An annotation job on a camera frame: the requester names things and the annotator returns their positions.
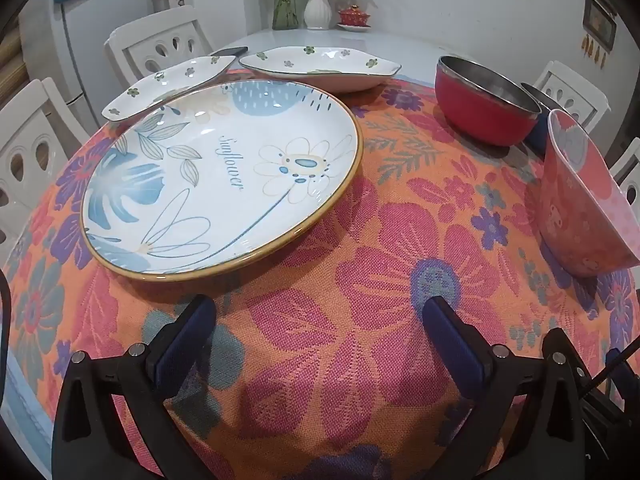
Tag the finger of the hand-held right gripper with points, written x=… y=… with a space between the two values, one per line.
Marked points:
x=620 y=377

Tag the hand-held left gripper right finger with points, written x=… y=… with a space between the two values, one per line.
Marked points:
x=455 y=345

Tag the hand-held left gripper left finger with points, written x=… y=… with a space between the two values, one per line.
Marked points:
x=185 y=345

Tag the round blue floral plate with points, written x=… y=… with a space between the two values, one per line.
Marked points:
x=215 y=175

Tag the pink flamingo bowl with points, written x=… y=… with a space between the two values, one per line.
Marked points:
x=575 y=210

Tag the red steel bowl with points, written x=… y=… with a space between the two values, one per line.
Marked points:
x=475 y=115

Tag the blue steel bowl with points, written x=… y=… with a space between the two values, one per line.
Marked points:
x=542 y=97

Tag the white green-flower plate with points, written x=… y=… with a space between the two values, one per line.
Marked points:
x=170 y=80
x=320 y=67

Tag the orange floral tablecloth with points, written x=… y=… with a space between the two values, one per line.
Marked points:
x=350 y=260

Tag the white dining chair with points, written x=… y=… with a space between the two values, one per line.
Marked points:
x=135 y=45
x=575 y=85
x=631 y=165
x=30 y=125

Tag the black smartphone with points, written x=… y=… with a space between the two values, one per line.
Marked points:
x=230 y=51

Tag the white refrigerator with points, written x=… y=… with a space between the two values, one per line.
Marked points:
x=75 y=60

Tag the red lidded teacup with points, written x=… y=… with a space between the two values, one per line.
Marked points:
x=354 y=16

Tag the hanging double framed picture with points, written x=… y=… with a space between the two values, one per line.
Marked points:
x=600 y=22

